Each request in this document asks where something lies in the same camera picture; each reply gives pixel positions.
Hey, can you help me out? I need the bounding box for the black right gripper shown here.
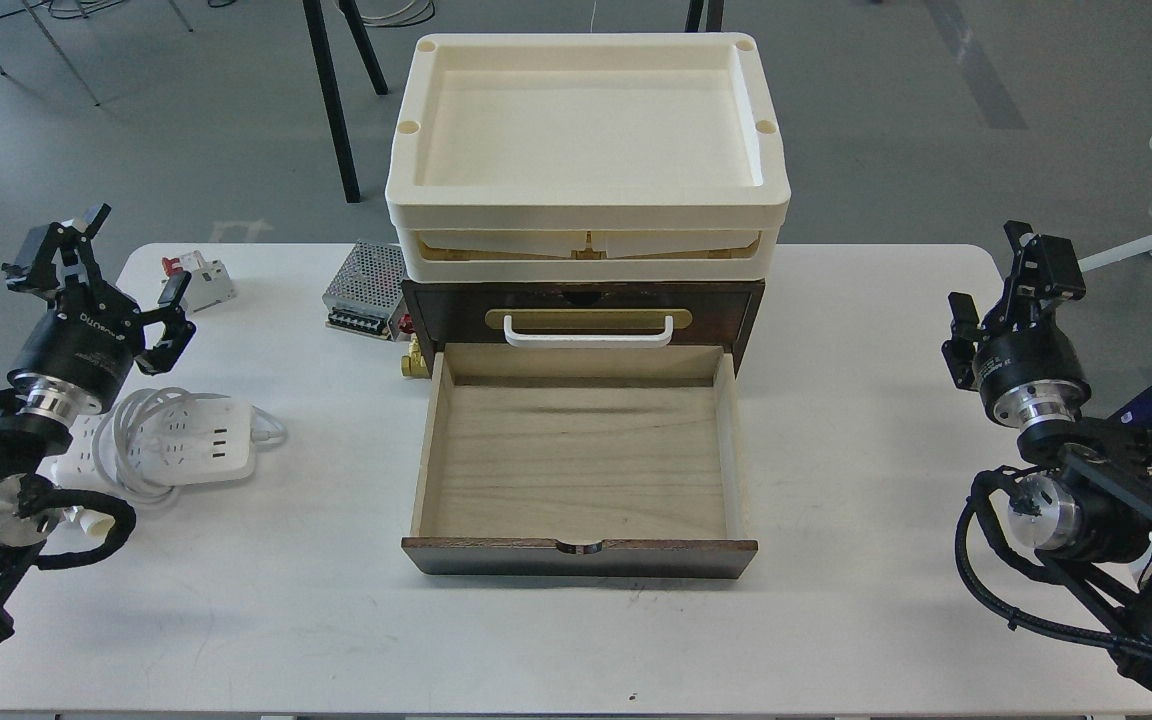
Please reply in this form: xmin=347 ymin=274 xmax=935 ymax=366
xmin=942 ymin=220 xmax=1091 ymax=425

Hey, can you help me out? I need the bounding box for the cream plastic tray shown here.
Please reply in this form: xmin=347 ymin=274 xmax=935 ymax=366
xmin=385 ymin=33 xmax=791 ymax=283

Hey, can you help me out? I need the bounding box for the white circuit breaker red switch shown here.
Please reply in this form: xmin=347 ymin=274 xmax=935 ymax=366
xmin=161 ymin=250 xmax=237 ymax=314

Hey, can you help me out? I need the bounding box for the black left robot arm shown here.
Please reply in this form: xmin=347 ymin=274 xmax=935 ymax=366
xmin=0 ymin=204 xmax=196 ymax=644

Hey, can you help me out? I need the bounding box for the black table leg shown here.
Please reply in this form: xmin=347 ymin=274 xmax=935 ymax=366
xmin=684 ymin=0 xmax=723 ymax=33
xmin=302 ymin=1 xmax=389 ymax=204

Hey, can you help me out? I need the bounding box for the brass pipe fitting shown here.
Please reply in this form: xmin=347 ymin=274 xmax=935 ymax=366
xmin=399 ymin=334 xmax=431 ymax=379

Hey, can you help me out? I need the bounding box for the white drawer handle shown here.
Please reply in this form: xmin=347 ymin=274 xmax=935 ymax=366
xmin=503 ymin=314 xmax=675 ymax=350

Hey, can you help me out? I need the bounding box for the metal valve white fitting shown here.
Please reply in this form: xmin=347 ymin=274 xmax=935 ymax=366
xmin=63 ymin=506 xmax=116 ymax=541

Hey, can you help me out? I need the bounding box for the open wooden drawer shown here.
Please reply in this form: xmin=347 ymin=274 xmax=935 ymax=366
xmin=401 ymin=344 xmax=759 ymax=579

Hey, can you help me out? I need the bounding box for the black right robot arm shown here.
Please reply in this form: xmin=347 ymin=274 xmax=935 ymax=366
xmin=942 ymin=222 xmax=1152 ymax=691

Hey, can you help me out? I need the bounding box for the metal mesh power supply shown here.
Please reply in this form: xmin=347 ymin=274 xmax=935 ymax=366
xmin=323 ymin=242 xmax=414 ymax=341

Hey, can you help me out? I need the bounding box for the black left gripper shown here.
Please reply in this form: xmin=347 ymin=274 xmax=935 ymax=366
xmin=3 ymin=204 xmax=196 ymax=411

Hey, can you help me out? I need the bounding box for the white power strip with cable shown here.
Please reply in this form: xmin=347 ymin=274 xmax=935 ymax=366
xmin=45 ymin=387 xmax=288 ymax=507

